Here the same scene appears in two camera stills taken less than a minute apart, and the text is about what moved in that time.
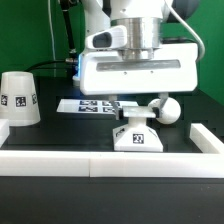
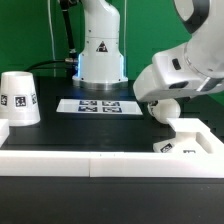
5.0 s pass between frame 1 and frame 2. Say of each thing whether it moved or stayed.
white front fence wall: stayed
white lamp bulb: stayed
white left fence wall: stayed
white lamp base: moved
